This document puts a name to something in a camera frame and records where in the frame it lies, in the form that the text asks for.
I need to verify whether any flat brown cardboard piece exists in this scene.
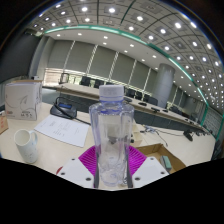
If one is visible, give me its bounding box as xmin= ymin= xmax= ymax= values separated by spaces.
xmin=0 ymin=114 xmax=9 ymax=135

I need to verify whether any black conference microphone unit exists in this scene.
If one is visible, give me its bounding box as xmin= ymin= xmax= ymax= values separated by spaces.
xmin=49 ymin=96 xmax=92 ymax=126

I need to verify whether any white ceramic mug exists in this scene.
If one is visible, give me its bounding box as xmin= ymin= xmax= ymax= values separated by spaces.
xmin=13 ymin=128 xmax=39 ymax=164

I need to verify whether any white copy paper box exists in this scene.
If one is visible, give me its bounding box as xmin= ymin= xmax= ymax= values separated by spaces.
xmin=4 ymin=79 xmax=44 ymax=122

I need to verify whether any brown box with red label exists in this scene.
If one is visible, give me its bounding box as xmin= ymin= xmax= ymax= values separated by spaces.
xmin=136 ymin=143 xmax=187 ymax=175

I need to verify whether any printed white paper sheet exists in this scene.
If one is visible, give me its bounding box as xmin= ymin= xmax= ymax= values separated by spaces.
xmin=33 ymin=114 xmax=91 ymax=148

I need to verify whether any clear plastic water bottle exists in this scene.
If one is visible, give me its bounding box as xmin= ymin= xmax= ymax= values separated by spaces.
xmin=88 ymin=84 xmax=135 ymax=188

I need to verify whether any grey whiteboard eraser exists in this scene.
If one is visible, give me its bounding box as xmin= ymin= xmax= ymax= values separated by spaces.
xmin=161 ymin=154 xmax=173 ymax=171

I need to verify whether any row of black office chairs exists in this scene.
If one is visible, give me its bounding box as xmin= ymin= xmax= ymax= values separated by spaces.
xmin=79 ymin=75 xmax=201 ymax=121

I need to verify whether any small dark monitor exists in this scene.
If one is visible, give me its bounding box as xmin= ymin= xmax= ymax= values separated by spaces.
xmin=59 ymin=73 xmax=70 ymax=85

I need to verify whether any small black desk device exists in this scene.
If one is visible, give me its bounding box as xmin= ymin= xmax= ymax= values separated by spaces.
xmin=183 ymin=129 xmax=194 ymax=142

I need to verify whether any thin black cable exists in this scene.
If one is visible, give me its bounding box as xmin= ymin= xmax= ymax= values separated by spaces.
xmin=143 ymin=124 xmax=171 ymax=148

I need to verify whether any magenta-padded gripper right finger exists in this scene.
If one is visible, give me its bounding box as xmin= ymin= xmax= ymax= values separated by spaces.
xmin=125 ymin=145 xmax=170 ymax=190

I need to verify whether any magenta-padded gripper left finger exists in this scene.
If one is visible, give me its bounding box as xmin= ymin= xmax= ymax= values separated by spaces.
xmin=56 ymin=145 xmax=100 ymax=190

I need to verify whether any group of ceiling lights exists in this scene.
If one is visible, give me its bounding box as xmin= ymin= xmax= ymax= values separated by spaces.
xmin=31 ymin=0 xmax=224 ymax=111

